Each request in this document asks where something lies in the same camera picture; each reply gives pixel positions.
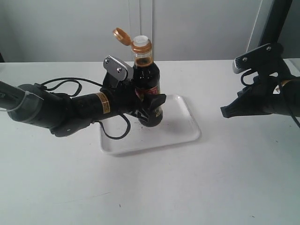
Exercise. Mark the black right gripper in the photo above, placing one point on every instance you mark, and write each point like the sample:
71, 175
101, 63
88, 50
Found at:
271, 96

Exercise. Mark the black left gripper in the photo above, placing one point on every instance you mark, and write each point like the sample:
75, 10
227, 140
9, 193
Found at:
125, 100

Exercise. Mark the dark soy sauce bottle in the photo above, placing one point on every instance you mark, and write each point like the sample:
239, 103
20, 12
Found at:
146, 76

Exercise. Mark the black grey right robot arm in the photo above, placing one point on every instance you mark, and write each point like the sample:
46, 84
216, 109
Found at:
296, 96

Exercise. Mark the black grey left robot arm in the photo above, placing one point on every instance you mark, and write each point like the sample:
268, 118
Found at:
63, 111

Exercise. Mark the white rectangular plastic tray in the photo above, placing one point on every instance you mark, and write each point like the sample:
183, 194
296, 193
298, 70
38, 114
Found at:
177, 126

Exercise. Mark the white cabinet doors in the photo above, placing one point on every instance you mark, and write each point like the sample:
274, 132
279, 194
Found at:
82, 30

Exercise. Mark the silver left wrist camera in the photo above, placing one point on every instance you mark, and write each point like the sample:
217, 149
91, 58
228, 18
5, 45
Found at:
118, 68

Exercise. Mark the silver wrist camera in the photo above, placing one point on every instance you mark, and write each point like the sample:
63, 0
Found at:
118, 68
258, 57

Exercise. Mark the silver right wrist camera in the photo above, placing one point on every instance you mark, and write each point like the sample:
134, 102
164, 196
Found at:
258, 57

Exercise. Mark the dark vertical post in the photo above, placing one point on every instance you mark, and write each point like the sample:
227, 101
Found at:
275, 20

